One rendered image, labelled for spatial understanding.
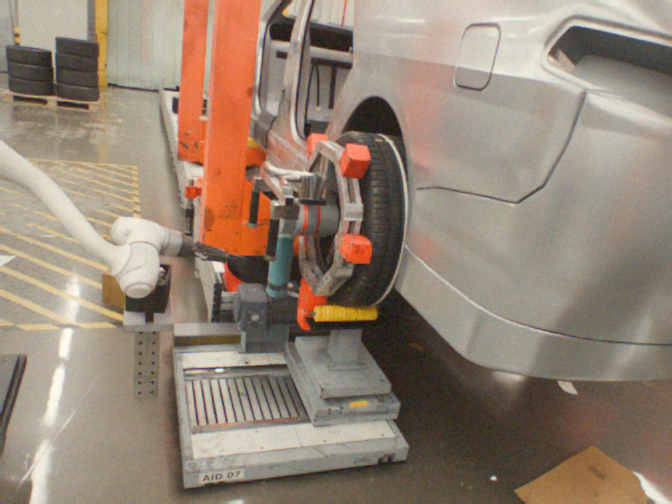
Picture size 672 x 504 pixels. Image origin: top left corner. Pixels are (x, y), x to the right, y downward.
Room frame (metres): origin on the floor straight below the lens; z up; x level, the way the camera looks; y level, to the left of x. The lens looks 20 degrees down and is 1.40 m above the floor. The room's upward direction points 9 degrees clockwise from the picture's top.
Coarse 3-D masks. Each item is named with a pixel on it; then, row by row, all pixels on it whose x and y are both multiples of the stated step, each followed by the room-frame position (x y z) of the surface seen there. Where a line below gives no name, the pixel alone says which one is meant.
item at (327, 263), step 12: (360, 180) 1.86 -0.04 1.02; (348, 192) 1.94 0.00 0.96; (360, 192) 2.21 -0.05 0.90; (336, 204) 2.04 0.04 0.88; (348, 228) 1.98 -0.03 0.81; (360, 228) 1.88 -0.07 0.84; (324, 240) 2.10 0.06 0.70; (336, 240) 1.97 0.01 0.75; (324, 252) 2.06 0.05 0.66; (324, 264) 2.01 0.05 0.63
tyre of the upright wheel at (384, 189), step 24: (360, 144) 1.84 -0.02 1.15; (384, 144) 1.86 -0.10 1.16; (384, 168) 1.76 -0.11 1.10; (384, 192) 1.69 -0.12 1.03; (384, 216) 1.65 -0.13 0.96; (384, 240) 1.64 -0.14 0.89; (360, 264) 1.67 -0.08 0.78; (384, 264) 1.65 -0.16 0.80; (360, 288) 1.67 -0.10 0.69; (384, 288) 1.70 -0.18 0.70
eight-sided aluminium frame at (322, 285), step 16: (320, 144) 1.97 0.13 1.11; (336, 144) 1.97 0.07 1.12; (320, 160) 2.08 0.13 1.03; (336, 160) 1.79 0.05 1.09; (336, 176) 1.77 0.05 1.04; (352, 192) 1.74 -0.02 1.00; (352, 208) 1.66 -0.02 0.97; (352, 224) 1.69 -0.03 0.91; (304, 256) 2.01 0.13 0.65; (336, 256) 1.66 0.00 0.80; (304, 272) 1.95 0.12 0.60; (320, 272) 1.93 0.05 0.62; (336, 272) 1.65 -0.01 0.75; (320, 288) 1.76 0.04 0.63; (336, 288) 1.76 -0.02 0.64
